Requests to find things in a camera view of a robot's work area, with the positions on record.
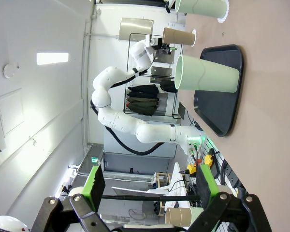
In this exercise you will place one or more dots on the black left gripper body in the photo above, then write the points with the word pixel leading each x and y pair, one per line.
pixel 157 44

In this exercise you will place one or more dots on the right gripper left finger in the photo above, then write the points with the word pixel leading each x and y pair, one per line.
pixel 91 191

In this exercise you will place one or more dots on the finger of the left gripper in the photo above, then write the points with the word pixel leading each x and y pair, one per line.
pixel 172 49

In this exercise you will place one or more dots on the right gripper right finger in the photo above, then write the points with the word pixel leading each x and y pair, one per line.
pixel 207 191

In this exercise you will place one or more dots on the brown plastic cup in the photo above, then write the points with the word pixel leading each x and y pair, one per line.
pixel 178 36

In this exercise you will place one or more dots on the white paper doily coaster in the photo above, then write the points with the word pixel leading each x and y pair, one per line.
pixel 194 33
pixel 222 20

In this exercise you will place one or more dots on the pale green plastic cup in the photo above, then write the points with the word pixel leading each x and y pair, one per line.
pixel 200 8
pixel 207 77

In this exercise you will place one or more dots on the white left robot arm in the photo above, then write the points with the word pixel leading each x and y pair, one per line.
pixel 120 120

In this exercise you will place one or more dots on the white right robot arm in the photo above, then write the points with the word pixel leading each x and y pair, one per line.
pixel 7 224

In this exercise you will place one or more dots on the spare pale green cup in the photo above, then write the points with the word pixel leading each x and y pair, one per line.
pixel 196 213

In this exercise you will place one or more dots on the yellow emergency stop button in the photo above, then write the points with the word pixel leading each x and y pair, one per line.
pixel 191 168
pixel 208 160

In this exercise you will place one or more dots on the green exit sign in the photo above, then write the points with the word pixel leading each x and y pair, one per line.
pixel 94 159

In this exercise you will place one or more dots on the white upright panel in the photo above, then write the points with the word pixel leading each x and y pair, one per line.
pixel 177 174

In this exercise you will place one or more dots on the dark hanging bag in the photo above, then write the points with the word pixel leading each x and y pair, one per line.
pixel 168 86

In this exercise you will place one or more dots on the spare brown cup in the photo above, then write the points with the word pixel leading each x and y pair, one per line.
pixel 177 215

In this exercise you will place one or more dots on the white tilted board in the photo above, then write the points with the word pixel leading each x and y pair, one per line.
pixel 135 191

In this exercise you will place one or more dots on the black stand pole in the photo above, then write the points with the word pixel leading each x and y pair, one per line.
pixel 135 197

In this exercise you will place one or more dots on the black folded jacket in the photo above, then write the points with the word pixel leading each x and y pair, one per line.
pixel 142 89

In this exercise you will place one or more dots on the wooden crate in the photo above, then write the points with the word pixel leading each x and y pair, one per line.
pixel 162 174

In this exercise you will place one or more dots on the grey metal cabinet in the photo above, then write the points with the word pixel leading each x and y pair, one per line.
pixel 135 164

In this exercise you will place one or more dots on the olive brown folded jacket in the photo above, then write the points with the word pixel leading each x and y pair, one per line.
pixel 141 98

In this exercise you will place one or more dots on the black box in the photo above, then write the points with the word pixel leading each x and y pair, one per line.
pixel 181 111

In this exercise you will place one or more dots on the dark green folded jacket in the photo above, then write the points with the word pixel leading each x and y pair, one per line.
pixel 142 108

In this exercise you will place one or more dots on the black plastic serving tray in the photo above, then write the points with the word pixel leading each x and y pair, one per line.
pixel 217 111

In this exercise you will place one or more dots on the rectangular ceiling light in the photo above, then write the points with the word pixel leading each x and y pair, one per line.
pixel 52 58

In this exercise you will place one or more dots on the white ceiling access panel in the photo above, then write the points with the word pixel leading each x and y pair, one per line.
pixel 10 111

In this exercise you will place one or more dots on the round white smoke detector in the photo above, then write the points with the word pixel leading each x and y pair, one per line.
pixel 8 70

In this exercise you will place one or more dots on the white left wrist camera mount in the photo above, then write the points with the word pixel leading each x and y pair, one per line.
pixel 149 38

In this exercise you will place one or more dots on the small steel wall panel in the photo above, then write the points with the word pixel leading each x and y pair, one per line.
pixel 163 59
pixel 159 75

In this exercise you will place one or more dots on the white wall box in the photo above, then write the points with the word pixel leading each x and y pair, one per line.
pixel 176 25

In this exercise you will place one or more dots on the large steel wall panel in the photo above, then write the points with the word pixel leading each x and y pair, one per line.
pixel 135 27

